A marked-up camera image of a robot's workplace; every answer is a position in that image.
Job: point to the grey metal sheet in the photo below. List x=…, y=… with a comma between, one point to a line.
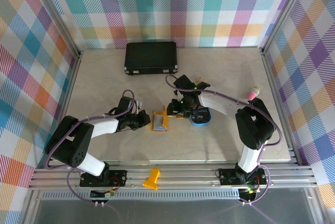
x=170, y=212

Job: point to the perforated metal strip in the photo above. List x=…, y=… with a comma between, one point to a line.
x=170, y=195

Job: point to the aluminium table side rail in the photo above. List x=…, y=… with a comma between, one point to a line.
x=278, y=103
x=69, y=90

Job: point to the small circuit board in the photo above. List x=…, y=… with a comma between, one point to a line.
x=248, y=192
x=104, y=194

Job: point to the blue oval card tray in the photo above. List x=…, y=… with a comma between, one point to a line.
x=200, y=125

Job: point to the yellow leather card holder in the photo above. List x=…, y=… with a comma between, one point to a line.
x=158, y=123

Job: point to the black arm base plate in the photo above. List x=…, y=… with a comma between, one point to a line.
x=117, y=178
x=225, y=178

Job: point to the black hard case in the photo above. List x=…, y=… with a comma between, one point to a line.
x=150, y=56

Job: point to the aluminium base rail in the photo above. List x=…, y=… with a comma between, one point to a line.
x=183, y=177

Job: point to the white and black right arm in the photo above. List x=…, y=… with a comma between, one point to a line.
x=217, y=101

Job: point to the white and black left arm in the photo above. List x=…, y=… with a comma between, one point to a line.
x=104, y=127

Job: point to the pink toy microphone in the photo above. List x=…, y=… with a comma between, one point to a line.
x=254, y=93

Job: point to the aluminium frame post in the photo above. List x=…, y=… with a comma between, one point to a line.
x=285, y=12
x=58, y=17

